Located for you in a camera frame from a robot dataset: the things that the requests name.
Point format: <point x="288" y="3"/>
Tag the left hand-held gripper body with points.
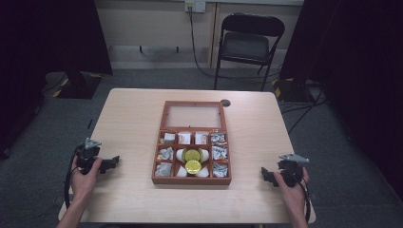
<point x="85" y="155"/>

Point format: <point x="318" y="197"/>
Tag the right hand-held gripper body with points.
<point x="291" y="171"/>

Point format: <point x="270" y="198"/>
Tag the person's right hand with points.
<point x="294" y="196"/>

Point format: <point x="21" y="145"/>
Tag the person's left hand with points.
<point x="83" y="185"/>

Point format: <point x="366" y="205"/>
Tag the blue white packet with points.
<point x="218" y="138"/>
<point x="220" y="170"/>
<point x="220" y="153"/>

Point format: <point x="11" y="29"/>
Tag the silver white packet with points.
<point x="163" y="169"/>
<point x="168" y="137"/>
<point x="165" y="154"/>

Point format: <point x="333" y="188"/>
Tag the small white cup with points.
<point x="181" y="172"/>
<point x="205" y="155"/>
<point x="179" y="155"/>
<point x="203" y="173"/>

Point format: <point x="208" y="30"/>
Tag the black stand base striped tape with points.
<point x="77" y="85"/>
<point x="293" y="90"/>

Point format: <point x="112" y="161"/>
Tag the gold lidded round cup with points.
<point x="192" y="155"/>
<point x="193" y="167"/>

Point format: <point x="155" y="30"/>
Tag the white red packet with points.
<point x="184" y="138"/>
<point x="201" y="138"/>

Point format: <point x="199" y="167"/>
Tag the wooden compartment box with lid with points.
<point x="192" y="181"/>

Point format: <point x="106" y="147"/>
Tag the black curtain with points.
<point x="355" y="63"/>
<point x="47" y="34"/>

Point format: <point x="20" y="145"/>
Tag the black folding chair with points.
<point x="245" y="46"/>

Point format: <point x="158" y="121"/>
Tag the white wall outlet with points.
<point x="195" y="5"/>

